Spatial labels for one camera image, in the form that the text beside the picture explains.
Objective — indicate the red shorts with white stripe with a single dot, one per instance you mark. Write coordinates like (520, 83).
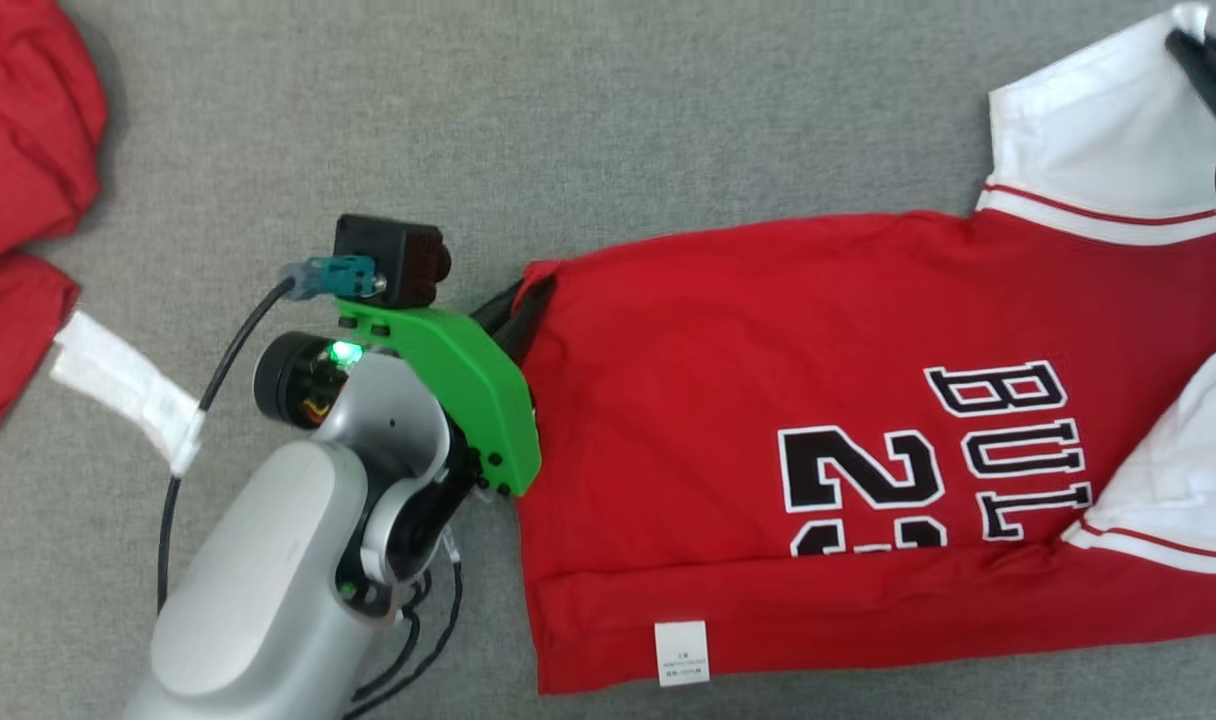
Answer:
(18, 150)

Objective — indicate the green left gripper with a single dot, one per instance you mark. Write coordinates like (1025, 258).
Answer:
(468, 390)

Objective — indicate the red and white basketball jersey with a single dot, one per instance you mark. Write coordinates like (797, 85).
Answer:
(768, 400)

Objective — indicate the teal left camera connector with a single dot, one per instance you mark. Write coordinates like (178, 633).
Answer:
(333, 278)

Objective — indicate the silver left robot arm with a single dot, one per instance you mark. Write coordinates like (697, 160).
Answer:
(268, 580)

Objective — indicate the white tape tag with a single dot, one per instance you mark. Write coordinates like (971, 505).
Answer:
(118, 385)

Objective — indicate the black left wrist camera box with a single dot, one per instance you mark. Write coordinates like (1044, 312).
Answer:
(393, 255)

